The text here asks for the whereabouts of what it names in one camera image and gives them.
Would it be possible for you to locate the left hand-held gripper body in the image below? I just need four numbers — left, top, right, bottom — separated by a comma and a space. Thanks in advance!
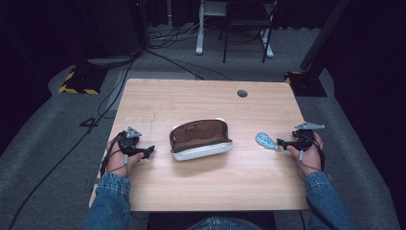
118, 126, 143, 157

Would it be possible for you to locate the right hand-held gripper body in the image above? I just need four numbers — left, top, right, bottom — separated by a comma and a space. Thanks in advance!
291, 122, 327, 152

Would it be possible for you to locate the small blue patterned packet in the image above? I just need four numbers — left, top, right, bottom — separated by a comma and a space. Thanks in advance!
255, 131, 280, 151

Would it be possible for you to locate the white pouch with brown lining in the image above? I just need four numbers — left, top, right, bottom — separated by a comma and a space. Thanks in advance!
169, 117, 234, 162

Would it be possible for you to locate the person's right hand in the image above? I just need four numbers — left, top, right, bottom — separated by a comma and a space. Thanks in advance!
285, 131, 325, 177

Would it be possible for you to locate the person's left hand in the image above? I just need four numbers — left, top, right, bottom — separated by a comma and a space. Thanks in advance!
105, 133, 146, 178

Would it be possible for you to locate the yellow-black striped stand base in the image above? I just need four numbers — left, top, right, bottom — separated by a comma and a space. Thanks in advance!
283, 70, 328, 98
57, 65, 108, 96

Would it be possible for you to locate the person's denim lap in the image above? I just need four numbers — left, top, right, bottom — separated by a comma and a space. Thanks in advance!
186, 216, 263, 230

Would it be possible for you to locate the dark slanted stand pole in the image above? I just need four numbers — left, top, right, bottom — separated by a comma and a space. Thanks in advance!
299, 0, 352, 72

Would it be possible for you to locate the black metal chair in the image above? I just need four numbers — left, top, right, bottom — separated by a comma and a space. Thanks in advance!
218, 0, 280, 64

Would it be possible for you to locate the right hand-held gripper black cable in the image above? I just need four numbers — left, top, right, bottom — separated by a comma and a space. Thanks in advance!
296, 133, 327, 180

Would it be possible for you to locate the hand-held gripper black cable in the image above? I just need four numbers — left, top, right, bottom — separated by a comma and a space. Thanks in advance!
296, 133, 327, 180
99, 131, 124, 178

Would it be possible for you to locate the left hand-held gripper black cable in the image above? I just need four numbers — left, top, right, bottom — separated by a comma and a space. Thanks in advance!
99, 131, 124, 178

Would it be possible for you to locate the long black floor cable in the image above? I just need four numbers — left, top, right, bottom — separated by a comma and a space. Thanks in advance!
7, 52, 139, 230

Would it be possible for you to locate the bundle of floor cables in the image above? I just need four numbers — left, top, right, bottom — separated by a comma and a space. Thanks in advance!
148, 22, 205, 50

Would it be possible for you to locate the white desk frame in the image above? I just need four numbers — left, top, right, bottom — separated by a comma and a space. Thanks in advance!
194, 0, 275, 59

